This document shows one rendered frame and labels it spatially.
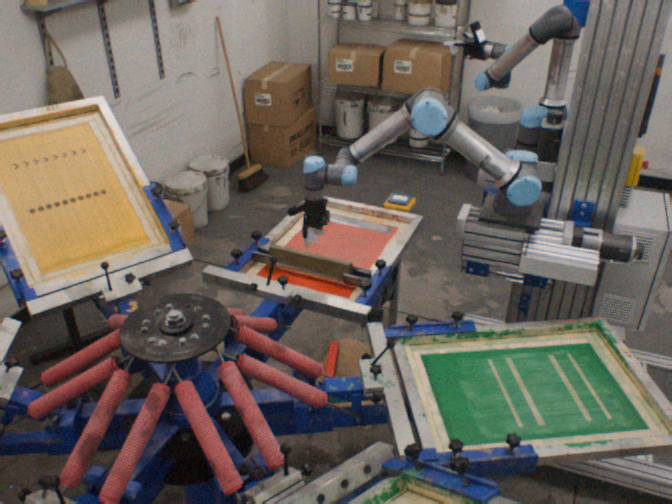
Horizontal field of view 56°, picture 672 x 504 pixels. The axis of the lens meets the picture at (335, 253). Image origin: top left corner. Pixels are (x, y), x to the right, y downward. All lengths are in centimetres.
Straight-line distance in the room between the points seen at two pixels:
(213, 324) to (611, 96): 157
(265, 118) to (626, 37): 385
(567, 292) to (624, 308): 23
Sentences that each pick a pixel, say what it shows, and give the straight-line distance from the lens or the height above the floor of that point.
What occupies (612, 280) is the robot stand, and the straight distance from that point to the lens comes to 272.
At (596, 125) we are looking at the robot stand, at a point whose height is 158.
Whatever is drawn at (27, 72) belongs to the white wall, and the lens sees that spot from 397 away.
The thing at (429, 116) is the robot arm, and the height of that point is 168.
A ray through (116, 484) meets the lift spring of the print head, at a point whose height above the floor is 113.
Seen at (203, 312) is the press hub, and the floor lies 131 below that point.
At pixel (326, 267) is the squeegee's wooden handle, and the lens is 248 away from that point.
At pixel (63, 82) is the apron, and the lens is 408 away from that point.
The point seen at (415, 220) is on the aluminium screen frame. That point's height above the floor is 99.
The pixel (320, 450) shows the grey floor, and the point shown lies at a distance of 314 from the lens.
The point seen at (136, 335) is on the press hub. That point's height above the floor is 131.
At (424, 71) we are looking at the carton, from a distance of 550.
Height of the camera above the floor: 238
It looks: 32 degrees down
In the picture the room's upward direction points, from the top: straight up
